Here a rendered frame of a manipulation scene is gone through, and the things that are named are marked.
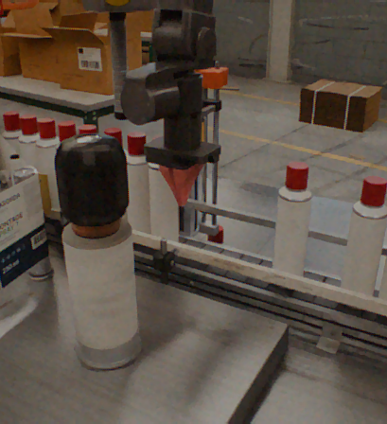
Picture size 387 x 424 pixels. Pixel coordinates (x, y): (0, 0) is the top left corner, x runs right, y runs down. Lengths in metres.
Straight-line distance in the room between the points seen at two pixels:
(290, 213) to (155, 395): 0.33
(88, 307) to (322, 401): 0.34
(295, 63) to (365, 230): 6.07
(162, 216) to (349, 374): 0.40
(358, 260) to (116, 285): 0.35
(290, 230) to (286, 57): 6.03
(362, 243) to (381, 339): 0.15
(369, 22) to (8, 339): 5.90
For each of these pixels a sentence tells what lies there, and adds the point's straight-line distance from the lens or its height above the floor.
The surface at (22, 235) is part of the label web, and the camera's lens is 0.81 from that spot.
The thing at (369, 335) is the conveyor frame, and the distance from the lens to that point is 0.81.
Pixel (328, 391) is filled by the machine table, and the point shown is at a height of 0.83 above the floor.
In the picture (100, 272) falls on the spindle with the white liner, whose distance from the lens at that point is 0.60.
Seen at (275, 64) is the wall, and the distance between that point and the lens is 6.85.
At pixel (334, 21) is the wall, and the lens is 6.50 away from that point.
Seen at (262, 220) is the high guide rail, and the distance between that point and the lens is 0.87.
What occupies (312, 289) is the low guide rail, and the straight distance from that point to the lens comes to 0.80.
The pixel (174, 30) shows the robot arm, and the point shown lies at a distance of 0.71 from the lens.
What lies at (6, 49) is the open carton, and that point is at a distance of 3.18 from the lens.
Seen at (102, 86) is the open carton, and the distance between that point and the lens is 2.55.
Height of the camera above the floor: 1.35
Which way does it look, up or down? 26 degrees down
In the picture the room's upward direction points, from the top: straight up
